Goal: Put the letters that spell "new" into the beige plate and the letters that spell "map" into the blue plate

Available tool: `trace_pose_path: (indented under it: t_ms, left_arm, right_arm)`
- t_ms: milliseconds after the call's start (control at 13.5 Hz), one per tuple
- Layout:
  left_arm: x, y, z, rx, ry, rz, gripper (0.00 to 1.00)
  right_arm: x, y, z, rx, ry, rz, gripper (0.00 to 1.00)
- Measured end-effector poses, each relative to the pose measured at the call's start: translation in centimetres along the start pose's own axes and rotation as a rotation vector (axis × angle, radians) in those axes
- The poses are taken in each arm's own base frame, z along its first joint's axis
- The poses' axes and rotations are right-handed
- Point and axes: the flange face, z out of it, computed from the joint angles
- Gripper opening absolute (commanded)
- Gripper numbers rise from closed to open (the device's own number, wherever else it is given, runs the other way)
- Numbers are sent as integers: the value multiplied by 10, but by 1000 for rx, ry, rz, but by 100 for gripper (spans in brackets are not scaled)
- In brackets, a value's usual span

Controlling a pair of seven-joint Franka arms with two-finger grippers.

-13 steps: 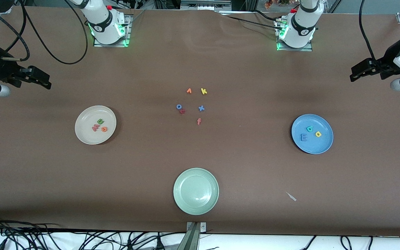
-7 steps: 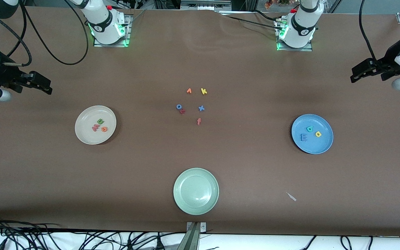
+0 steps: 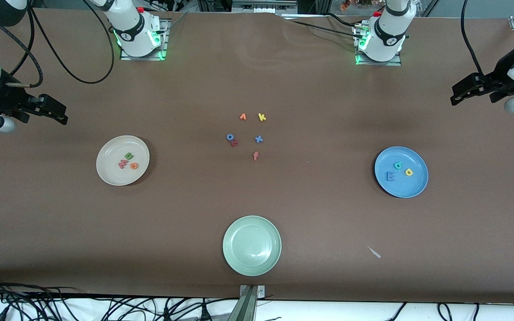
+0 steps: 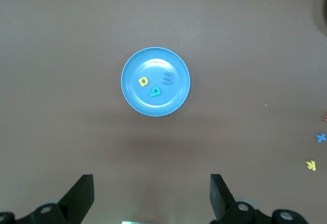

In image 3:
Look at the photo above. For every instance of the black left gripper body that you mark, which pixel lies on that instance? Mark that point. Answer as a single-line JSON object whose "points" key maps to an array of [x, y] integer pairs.
{"points": [[500, 74]]}

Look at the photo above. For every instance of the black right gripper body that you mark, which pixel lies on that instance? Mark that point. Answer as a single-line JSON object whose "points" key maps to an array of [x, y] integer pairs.
{"points": [[3, 99]]}

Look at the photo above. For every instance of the red foam letter w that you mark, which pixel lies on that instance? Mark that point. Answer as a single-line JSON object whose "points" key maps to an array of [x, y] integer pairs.
{"points": [[123, 165]]}

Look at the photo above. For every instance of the orange foam letter e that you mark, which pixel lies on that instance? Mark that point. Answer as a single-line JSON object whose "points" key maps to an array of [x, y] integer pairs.
{"points": [[136, 166]]}

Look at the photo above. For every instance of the blue foam letter m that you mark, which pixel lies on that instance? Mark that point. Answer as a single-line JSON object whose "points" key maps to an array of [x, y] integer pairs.
{"points": [[390, 177]]}

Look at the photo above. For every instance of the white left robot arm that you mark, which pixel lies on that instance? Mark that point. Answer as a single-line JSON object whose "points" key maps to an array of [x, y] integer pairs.
{"points": [[388, 35]]}

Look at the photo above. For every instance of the beige round plate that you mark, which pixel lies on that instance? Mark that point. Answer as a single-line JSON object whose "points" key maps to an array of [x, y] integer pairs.
{"points": [[112, 176]]}

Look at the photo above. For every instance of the blue round plate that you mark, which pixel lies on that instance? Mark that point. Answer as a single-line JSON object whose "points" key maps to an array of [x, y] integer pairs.
{"points": [[401, 189]]}

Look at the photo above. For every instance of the small orange object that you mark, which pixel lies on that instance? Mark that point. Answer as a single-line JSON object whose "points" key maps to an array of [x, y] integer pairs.
{"points": [[345, 4]]}

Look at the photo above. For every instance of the small white paper scrap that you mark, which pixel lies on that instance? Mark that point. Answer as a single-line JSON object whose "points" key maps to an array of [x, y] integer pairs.
{"points": [[375, 253]]}

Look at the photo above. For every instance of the grey metal box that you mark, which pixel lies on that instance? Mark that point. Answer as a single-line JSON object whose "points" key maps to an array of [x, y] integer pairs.
{"points": [[263, 5]]}

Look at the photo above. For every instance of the green round plate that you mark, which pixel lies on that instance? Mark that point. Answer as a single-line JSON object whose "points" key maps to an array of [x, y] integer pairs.
{"points": [[251, 245]]}

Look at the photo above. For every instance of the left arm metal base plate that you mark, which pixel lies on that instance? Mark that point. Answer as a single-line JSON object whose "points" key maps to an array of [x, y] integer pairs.
{"points": [[395, 63]]}

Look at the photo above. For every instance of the grey metal camera post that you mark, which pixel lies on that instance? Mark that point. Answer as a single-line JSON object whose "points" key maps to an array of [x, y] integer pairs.
{"points": [[249, 305]]}

